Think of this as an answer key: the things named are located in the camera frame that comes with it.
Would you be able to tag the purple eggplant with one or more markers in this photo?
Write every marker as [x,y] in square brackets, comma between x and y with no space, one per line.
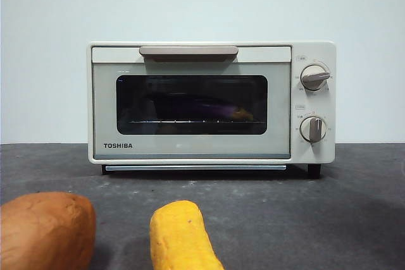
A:
[209,107]

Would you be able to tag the brown sweet potato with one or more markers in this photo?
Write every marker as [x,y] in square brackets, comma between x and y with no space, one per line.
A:
[44,232]

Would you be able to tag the cream Toshiba toaster oven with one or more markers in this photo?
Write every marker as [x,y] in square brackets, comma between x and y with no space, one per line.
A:
[316,102]

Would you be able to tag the beige timer knob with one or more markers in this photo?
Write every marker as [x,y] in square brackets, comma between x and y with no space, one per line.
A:
[313,129]

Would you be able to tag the beige temperature knob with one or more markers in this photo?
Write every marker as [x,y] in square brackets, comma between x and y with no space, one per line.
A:
[314,77]

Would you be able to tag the yellow corn cob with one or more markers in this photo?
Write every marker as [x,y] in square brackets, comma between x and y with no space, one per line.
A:
[182,235]

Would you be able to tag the silver crumb tray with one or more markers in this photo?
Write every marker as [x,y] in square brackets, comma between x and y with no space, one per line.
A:
[196,168]

